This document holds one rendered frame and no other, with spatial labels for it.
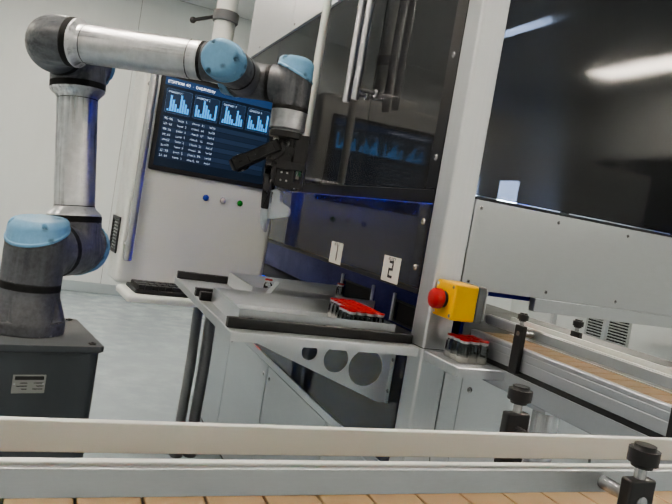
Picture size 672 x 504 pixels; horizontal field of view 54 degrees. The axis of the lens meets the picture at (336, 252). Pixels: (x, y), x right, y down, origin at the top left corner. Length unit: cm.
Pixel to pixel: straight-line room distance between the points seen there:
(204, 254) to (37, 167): 461
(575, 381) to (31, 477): 95
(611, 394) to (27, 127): 611
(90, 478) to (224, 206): 188
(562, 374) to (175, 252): 137
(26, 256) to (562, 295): 113
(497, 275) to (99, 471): 115
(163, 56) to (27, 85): 547
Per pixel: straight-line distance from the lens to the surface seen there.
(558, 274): 153
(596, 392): 115
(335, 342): 129
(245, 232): 225
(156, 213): 216
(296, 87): 137
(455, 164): 136
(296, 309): 158
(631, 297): 169
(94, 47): 139
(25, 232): 139
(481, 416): 150
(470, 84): 138
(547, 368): 123
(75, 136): 153
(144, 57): 134
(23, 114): 674
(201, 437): 45
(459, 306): 128
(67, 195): 152
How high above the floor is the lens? 112
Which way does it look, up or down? 3 degrees down
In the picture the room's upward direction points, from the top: 10 degrees clockwise
